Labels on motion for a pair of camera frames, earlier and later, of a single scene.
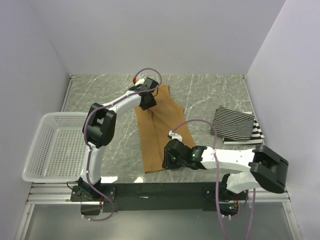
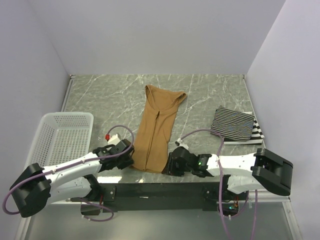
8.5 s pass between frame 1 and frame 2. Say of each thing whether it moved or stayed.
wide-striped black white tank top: stayed
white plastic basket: stayed
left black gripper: moved
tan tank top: moved
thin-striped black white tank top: stayed
